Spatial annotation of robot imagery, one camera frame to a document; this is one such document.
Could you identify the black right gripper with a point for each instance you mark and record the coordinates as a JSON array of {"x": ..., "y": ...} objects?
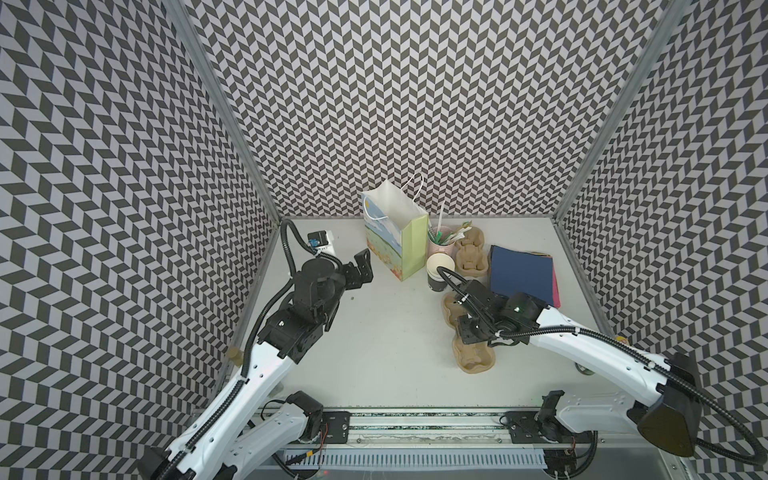
[{"x": 471, "y": 327}]

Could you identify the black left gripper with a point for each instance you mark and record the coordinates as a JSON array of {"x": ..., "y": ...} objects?
[{"x": 363, "y": 268}]

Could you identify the brown pulp cup carrier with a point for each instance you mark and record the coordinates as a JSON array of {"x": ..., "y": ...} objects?
[{"x": 471, "y": 359}]

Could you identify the illustrated green paper gift bag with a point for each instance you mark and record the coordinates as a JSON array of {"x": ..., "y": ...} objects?
[{"x": 396, "y": 228}]

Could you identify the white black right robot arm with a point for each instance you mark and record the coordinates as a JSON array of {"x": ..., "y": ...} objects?
[{"x": 658, "y": 396}]

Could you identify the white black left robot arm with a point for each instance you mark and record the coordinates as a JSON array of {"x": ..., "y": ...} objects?
[{"x": 275, "y": 346}]

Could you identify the dark blue napkin stack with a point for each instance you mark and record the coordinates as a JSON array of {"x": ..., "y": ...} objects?
[{"x": 512, "y": 272}]

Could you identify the stack of brown cup carriers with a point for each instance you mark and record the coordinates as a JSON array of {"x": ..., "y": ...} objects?
[{"x": 471, "y": 258}]

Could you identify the stack of black paper cups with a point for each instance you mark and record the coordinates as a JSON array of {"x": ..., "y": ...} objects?
[{"x": 434, "y": 264}]

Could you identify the pink napkin stack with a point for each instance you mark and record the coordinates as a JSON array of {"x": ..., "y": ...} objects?
[{"x": 556, "y": 300}]

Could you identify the pink metal bucket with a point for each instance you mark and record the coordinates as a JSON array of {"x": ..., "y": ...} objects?
[{"x": 438, "y": 241}]

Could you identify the white wrapped straw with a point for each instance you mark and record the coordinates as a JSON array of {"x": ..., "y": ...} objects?
[{"x": 440, "y": 219}]

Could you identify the yellow liquid bottle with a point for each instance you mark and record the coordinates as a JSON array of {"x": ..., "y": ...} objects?
[{"x": 235, "y": 355}]

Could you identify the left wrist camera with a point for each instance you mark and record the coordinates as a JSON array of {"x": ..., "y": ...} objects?
[{"x": 321, "y": 241}]

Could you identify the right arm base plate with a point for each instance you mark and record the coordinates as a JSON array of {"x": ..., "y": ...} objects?
[{"x": 526, "y": 427}]

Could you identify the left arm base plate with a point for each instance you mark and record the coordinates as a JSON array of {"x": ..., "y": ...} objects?
[{"x": 328, "y": 427}]

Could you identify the aluminium front rail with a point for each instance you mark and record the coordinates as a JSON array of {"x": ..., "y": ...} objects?
[{"x": 431, "y": 427}]

